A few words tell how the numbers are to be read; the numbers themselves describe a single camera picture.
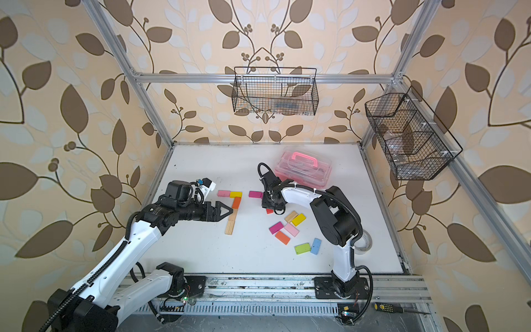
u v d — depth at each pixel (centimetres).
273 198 71
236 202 97
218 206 67
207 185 71
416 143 74
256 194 99
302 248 84
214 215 65
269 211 93
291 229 89
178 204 60
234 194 99
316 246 83
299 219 91
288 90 96
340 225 50
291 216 91
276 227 89
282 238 87
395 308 69
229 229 87
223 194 98
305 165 99
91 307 37
